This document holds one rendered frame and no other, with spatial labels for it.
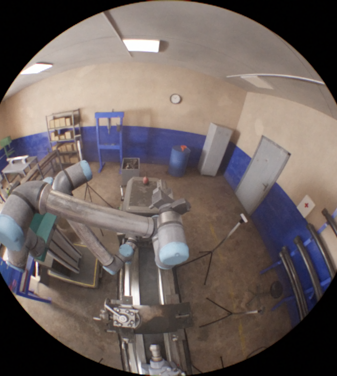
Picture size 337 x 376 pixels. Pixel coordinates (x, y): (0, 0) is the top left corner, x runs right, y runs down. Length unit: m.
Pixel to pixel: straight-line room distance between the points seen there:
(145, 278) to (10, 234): 1.43
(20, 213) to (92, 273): 1.82
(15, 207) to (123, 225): 0.38
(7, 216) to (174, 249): 0.49
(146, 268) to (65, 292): 1.68
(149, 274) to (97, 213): 1.27
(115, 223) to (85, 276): 1.79
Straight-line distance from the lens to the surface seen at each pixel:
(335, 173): 3.08
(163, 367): 1.34
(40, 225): 1.35
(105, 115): 3.81
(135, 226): 0.49
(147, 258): 1.67
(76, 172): 0.67
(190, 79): 4.27
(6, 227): 0.44
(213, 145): 4.24
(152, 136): 4.28
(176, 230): 0.41
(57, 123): 4.89
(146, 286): 1.60
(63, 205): 0.47
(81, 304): 2.55
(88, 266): 2.21
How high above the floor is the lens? 2.31
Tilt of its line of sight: 39 degrees down
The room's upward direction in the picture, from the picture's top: 12 degrees clockwise
